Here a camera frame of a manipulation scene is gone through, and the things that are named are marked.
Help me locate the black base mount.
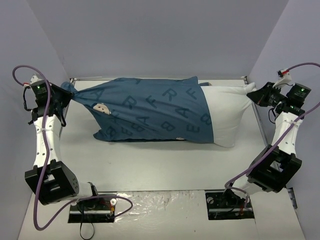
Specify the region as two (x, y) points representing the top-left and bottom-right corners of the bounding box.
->
(68, 194), (117, 224)
(205, 190), (255, 221)

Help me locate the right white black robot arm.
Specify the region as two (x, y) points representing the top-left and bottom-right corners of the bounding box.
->
(221, 82), (311, 207)

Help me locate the white pillow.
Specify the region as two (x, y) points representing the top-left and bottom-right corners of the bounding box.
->
(200, 82), (257, 148)

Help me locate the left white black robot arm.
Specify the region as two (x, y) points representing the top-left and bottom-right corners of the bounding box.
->
(24, 76), (101, 209)

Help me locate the blue cartoon letter pillowcase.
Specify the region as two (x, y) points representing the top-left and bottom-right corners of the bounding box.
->
(61, 76), (214, 144)

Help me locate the black thin cable loop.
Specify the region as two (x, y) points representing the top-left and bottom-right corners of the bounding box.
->
(79, 221), (95, 240)

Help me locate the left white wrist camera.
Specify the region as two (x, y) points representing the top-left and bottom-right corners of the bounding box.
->
(23, 74), (43, 88)

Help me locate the right aluminium table rail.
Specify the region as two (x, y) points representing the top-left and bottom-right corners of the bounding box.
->
(242, 75), (298, 210)

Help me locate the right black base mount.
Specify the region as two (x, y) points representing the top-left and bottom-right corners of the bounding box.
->
(205, 190), (255, 221)

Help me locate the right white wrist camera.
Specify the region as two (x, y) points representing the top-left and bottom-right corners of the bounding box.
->
(272, 68), (292, 88)

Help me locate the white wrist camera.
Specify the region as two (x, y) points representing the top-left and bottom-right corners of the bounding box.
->
(23, 74), (43, 88)
(272, 68), (292, 88)

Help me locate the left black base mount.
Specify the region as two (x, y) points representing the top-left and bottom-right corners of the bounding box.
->
(68, 194), (117, 224)

